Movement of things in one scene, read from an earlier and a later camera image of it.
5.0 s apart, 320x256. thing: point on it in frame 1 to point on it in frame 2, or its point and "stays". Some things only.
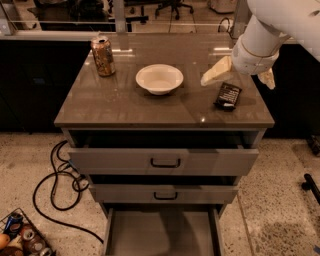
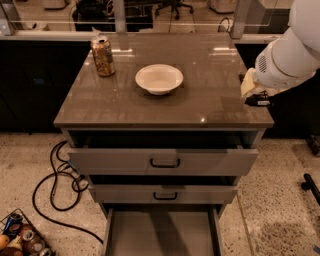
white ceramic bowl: x=159 y=79 stays
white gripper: x=252 y=62 to x=266 y=74
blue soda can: x=13 y=224 stays
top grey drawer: x=164 y=153 stays
